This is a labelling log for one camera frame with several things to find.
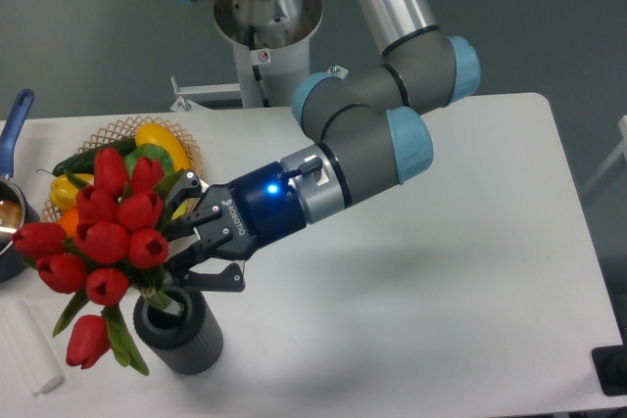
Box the blue handled saucepan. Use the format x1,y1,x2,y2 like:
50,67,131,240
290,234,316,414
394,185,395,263
1,89,39,283

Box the white rolled cloth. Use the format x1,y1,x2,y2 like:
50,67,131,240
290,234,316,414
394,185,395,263
1,301,65,396

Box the dark grey ribbed vase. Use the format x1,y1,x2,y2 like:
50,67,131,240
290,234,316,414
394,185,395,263
133,285,223,375

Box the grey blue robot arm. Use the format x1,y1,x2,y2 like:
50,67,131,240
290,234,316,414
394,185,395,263
167,0,481,292

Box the green lettuce leaf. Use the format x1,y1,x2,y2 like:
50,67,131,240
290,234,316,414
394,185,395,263
124,144,173,175

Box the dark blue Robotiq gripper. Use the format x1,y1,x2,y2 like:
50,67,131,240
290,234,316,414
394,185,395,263
164,162,307,293

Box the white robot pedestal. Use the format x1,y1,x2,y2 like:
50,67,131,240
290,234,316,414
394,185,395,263
170,37,311,112

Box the red tulip bouquet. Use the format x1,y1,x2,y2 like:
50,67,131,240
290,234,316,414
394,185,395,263
11,147,184,375

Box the black device at edge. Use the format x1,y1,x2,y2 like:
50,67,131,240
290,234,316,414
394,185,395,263
592,345,626,396

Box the yellow bell pepper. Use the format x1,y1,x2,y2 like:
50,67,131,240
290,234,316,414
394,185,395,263
49,175,78,212

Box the green cucumber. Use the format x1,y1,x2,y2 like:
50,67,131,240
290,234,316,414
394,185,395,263
39,138,136,177

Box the woven wicker basket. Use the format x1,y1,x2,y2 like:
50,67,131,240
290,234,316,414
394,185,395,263
40,115,204,223

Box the orange fruit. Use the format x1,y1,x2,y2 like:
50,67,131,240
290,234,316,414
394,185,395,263
57,208,79,238

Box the yellow squash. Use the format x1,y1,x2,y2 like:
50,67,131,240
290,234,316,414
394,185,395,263
130,122,192,198

